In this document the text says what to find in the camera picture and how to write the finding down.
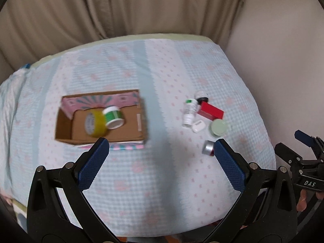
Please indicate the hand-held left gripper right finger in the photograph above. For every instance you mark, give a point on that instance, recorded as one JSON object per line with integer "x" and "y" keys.
{"x": 229, "y": 168}

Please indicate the small white case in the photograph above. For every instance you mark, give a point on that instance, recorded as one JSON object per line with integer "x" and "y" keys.
{"x": 198, "y": 126}

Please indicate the green and white jar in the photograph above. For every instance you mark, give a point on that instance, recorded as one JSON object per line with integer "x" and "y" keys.
{"x": 114, "y": 117}

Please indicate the pale green round lid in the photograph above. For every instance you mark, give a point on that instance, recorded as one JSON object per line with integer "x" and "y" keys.
{"x": 217, "y": 128}

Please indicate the person's right hand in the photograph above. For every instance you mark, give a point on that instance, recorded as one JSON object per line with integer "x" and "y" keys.
{"x": 301, "y": 201}

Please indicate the red rectangular box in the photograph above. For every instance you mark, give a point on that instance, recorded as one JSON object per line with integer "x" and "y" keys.
{"x": 210, "y": 112}

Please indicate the cardboard box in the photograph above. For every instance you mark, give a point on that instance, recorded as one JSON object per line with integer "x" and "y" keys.
{"x": 83, "y": 131}

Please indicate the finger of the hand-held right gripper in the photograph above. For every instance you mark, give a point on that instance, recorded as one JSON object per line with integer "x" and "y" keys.
{"x": 303, "y": 136}
{"x": 288, "y": 154}

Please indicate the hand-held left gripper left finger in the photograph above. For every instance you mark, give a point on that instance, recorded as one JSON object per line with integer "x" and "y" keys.
{"x": 93, "y": 165}

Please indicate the pale green mattress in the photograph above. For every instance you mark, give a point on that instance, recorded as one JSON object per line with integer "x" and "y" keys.
{"x": 162, "y": 37}

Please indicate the yellow tape roll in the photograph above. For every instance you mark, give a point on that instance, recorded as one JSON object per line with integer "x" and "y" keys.
{"x": 95, "y": 122}

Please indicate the beige curtain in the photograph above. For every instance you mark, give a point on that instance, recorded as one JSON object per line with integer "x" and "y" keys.
{"x": 114, "y": 7}

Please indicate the silver and red small jar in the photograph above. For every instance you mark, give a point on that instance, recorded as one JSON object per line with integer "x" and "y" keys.
{"x": 208, "y": 148}

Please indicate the white bottle with green label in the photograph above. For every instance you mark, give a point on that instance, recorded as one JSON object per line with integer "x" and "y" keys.
{"x": 190, "y": 112}

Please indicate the pink dotted light blue blanket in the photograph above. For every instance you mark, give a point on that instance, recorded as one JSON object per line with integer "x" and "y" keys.
{"x": 157, "y": 81}

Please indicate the dark bottle with white cap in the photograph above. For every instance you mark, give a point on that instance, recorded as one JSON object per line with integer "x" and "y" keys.
{"x": 201, "y": 96}

